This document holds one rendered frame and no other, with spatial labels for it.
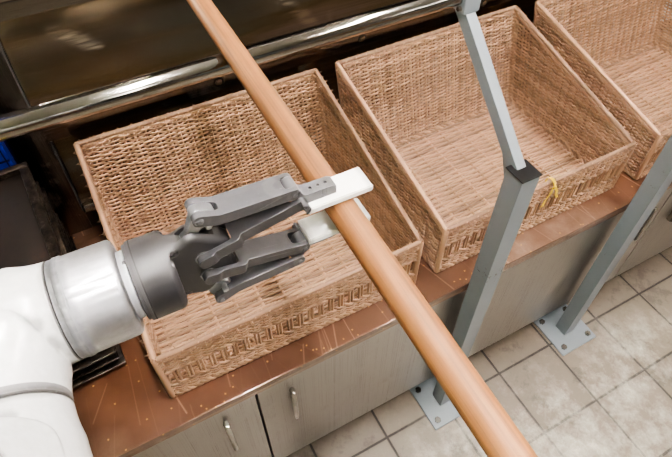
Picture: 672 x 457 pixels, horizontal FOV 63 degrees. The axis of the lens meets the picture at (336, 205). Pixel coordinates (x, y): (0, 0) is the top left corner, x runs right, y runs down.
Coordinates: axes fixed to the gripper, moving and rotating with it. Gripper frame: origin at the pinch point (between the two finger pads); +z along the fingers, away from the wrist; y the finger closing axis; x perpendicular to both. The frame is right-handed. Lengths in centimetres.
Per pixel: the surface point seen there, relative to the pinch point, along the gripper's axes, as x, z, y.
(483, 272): -10, 39, 51
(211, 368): -18, -17, 56
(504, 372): -8, 63, 118
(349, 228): 4.2, -0.8, -1.3
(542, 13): -63, 94, 35
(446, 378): 20.3, -1.0, -0.9
